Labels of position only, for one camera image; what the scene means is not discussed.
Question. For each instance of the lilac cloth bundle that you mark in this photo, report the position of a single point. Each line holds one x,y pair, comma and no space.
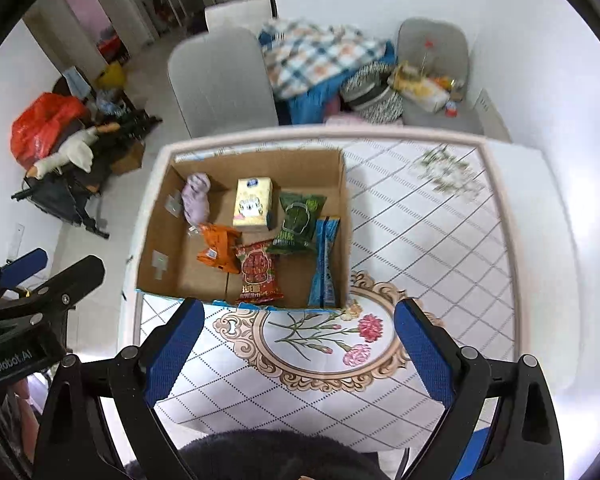
195,198

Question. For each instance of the plaid blanket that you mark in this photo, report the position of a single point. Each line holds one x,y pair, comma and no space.
299,55

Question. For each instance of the blue yellow long packet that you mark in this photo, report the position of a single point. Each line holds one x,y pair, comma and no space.
323,292

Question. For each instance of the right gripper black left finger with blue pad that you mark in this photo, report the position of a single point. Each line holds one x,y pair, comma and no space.
75,442

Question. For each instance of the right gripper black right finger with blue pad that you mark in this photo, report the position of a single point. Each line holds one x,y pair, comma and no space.
499,420

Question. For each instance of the green jacket snack packet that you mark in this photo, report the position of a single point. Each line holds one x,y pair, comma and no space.
297,230

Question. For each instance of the orange snack packet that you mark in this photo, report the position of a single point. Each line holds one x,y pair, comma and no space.
220,243

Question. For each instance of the yellow bear tissue pack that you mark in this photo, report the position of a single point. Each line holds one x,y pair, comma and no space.
253,204

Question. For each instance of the grey armchair with clutter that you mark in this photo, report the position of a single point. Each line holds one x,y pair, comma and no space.
439,51

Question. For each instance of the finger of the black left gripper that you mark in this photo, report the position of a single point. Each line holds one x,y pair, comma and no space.
60,292

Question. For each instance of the yellow bag on floor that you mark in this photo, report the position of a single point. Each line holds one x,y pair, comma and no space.
112,77

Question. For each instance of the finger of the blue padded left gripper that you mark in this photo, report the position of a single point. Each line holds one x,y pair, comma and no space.
20,270

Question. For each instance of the grey chair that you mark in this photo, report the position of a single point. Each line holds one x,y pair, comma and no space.
220,83

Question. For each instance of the white goose plush toy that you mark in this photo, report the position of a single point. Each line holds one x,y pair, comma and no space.
95,144

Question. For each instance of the red plastic bag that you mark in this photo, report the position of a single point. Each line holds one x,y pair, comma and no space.
36,130

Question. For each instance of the red jacket snack packet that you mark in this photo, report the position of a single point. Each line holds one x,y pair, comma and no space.
258,271

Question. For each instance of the brown cardboard box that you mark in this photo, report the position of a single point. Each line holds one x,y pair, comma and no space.
167,258

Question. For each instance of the black white striped cushion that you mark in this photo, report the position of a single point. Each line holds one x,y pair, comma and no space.
368,93

